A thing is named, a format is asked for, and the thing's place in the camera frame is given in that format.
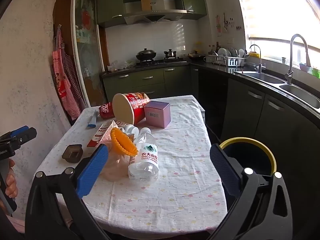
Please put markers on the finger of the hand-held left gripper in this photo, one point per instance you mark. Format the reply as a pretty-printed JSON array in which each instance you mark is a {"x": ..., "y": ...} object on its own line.
[
  {"x": 20, "y": 130},
  {"x": 28, "y": 136}
]

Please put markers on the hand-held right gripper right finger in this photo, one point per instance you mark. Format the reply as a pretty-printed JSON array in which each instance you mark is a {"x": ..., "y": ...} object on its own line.
[{"x": 225, "y": 172}]

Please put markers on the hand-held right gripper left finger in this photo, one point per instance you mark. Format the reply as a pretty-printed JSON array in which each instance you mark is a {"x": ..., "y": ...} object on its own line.
[{"x": 92, "y": 172}]

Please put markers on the yellow-rimmed dark bin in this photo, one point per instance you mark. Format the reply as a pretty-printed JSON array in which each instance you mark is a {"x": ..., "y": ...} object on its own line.
[{"x": 250, "y": 155}]

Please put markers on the clear plastic water bottle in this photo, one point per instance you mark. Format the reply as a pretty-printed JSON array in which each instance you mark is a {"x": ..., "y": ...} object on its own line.
[{"x": 145, "y": 162}]

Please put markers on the person's left hand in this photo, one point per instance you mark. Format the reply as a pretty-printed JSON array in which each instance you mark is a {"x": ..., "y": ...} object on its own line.
[{"x": 12, "y": 185}]

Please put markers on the clear plastic bag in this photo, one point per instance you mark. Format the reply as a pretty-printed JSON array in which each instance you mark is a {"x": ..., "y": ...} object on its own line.
[{"x": 113, "y": 167}]

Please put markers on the brown square container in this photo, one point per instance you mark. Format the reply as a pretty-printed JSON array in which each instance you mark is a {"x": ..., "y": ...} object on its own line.
[{"x": 72, "y": 155}]

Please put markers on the red and white carton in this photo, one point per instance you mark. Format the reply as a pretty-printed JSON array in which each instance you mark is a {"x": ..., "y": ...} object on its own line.
[{"x": 102, "y": 133}]

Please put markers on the white floral tablecloth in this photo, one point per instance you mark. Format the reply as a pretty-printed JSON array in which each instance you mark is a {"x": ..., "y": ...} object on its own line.
[{"x": 180, "y": 180}]

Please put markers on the blue and white tube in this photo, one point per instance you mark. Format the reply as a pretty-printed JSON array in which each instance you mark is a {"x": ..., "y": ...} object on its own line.
[{"x": 92, "y": 121}]

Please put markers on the small white plastic bottle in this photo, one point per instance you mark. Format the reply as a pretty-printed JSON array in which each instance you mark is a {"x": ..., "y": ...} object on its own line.
[{"x": 133, "y": 130}]

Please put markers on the red checked apron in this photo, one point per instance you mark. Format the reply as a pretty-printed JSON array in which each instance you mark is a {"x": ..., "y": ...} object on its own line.
[{"x": 63, "y": 87}]

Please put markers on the red soda can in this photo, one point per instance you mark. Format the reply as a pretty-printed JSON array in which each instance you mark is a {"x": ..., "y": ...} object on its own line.
[{"x": 105, "y": 111}]

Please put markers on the pink clothing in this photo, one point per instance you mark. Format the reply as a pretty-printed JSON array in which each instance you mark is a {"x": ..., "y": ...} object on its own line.
[{"x": 17, "y": 227}]

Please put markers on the dark checked apron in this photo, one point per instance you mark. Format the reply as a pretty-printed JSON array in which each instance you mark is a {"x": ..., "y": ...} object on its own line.
[{"x": 74, "y": 75}]

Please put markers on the red instant noodle cup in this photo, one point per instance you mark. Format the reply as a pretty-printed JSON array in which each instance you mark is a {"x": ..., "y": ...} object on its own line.
[{"x": 135, "y": 105}]

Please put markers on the purple cardboard box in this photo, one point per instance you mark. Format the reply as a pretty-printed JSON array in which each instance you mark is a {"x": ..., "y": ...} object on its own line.
[{"x": 157, "y": 115}]

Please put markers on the glass sliding door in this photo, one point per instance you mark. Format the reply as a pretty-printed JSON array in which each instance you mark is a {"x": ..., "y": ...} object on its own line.
[{"x": 86, "y": 55}]

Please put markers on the steel double sink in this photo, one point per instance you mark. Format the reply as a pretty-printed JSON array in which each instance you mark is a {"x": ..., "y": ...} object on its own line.
[{"x": 267, "y": 78}]

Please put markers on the white plastic bags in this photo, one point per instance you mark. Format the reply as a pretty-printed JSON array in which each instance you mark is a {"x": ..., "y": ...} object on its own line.
[{"x": 120, "y": 65}]

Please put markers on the white dish rack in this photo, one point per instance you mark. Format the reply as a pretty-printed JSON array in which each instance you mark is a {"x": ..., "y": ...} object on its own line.
[{"x": 225, "y": 60}]

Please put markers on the small steel faucet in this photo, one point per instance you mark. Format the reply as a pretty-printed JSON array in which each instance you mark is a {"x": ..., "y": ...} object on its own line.
[{"x": 260, "y": 60}]

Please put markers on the row of white plates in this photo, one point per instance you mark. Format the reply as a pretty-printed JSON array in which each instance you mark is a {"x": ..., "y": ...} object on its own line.
[{"x": 222, "y": 52}]

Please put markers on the pan with lid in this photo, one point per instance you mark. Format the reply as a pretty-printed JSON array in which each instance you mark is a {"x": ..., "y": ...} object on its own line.
[{"x": 196, "y": 55}]

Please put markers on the yellow cloth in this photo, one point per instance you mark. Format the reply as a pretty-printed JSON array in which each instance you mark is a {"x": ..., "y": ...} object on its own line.
[{"x": 254, "y": 54}]

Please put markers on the dark glass bottle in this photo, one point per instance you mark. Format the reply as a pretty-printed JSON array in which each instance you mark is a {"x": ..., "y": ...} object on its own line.
[{"x": 217, "y": 47}]

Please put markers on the black gas stove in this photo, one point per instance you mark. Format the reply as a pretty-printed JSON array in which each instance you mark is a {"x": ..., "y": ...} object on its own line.
[{"x": 162, "y": 62}]

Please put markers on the black wok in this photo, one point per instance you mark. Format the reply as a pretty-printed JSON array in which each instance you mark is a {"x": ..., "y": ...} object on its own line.
[{"x": 146, "y": 54}]

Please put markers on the black burner pot stand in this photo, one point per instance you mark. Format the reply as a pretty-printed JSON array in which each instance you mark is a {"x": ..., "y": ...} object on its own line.
[{"x": 170, "y": 53}]

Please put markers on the blue bowl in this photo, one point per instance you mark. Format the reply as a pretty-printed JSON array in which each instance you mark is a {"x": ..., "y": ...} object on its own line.
[{"x": 305, "y": 67}]

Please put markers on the green plastic container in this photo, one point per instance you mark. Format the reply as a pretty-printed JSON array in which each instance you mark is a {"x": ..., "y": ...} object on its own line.
[{"x": 315, "y": 72}]

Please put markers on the tall steel faucet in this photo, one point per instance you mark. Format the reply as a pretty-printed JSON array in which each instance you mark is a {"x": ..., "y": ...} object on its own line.
[{"x": 291, "y": 55}]

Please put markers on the green upper cabinets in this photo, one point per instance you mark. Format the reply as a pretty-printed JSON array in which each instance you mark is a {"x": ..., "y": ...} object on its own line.
[{"x": 110, "y": 5}]

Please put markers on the steel range hood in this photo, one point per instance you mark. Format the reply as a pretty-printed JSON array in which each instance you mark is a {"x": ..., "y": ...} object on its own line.
[{"x": 155, "y": 16}]

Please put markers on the white window blind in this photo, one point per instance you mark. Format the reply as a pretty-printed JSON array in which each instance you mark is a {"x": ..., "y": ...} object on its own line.
[{"x": 275, "y": 10}]

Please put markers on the wall calendar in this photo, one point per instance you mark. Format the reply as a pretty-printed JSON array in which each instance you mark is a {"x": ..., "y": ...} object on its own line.
[{"x": 219, "y": 26}]

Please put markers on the hanging wall utensils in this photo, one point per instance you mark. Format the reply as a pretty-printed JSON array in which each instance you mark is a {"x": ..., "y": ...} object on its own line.
[{"x": 228, "y": 22}]

